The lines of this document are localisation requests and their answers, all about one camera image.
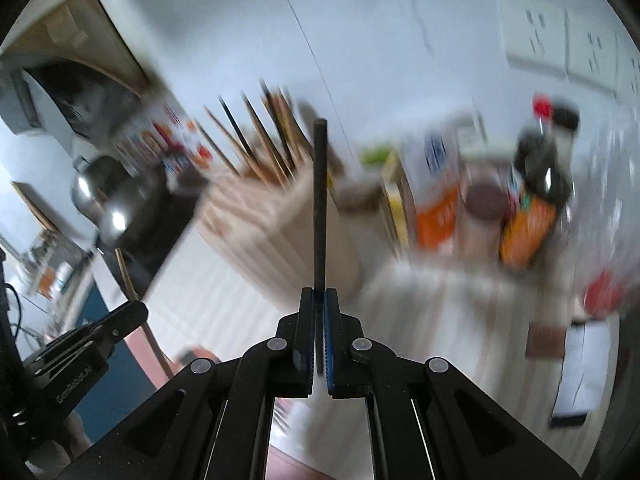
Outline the dark sauce bottle red cap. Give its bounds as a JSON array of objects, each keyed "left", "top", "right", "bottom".
[{"left": 514, "top": 94, "right": 581, "bottom": 206}]

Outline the white wall socket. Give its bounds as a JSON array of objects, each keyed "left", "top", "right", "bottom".
[
  {"left": 500, "top": 0, "right": 568, "bottom": 78},
  {"left": 567, "top": 10, "right": 623, "bottom": 96}
]

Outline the red item in clear bag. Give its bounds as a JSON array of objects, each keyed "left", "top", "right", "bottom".
[{"left": 582, "top": 267, "right": 633, "bottom": 318}]

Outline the colourful printed packet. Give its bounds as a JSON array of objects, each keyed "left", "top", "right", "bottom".
[{"left": 112, "top": 102, "right": 213, "bottom": 181}]

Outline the orange and white carton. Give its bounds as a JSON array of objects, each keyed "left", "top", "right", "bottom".
[{"left": 407, "top": 127, "right": 463, "bottom": 251}]

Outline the black cooktop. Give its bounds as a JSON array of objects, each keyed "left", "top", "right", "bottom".
[{"left": 95, "top": 170, "right": 211, "bottom": 298}]

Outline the steel kettle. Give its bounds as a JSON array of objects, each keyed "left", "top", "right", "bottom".
[{"left": 70, "top": 154, "right": 168, "bottom": 253}]

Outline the striped cat print tablecloth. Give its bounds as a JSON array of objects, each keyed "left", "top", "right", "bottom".
[{"left": 70, "top": 240, "right": 621, "bottom": 480}]

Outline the yellow box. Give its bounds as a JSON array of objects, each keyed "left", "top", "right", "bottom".
[{"left": 380, "top": 152, "right": 418, "bottom": 246}]

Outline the black phone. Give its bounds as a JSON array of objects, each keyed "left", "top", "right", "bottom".
[{"left": 550, "top": 320, "right": 612, "bottom": 429}]

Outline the grey appliance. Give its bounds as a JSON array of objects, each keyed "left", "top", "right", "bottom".
[{"left": 0, "top": 67, "right": 81, "bottom": 136}]

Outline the jar with brown lid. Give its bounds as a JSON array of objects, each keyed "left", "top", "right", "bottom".
[{"left": 460, "top": 182, "right": 508, "bottom": 258}]

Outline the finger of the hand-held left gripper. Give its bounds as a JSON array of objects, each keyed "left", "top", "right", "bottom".
[{"left": 22, "top": 301, "right": 150, "bottom": 377}]

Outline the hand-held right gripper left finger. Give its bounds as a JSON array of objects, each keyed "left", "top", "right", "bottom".
[{"left": 70, "top": 287, "right": 317, "bottom": 480}]

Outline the green item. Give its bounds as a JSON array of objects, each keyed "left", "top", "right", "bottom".
[{"left": 361, "top": 145, "right": 396, "bottom": 167}]

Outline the cream chopstick holder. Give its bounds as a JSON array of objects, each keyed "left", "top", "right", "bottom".
[{"left": 197, "top": 160, "right": 361, "bottom": 301}]

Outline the white folded paper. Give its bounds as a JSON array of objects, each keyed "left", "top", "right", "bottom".
[{"left": 555, "top": 321, "right": 612, "bottom": 416}]

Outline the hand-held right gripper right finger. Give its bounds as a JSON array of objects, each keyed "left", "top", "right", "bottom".
[{"left": 324, "top": 287, "right": 581, "bottom": 480}]

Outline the orange packet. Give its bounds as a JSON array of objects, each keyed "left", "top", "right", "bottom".
[{"left": 500, "top": 195, "right": 558, "bottom": 268}]

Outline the brown wooden chopstick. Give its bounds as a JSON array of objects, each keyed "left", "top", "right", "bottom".
[{"left": 114, "top": 249, "right": 173, "bottom": 378}]

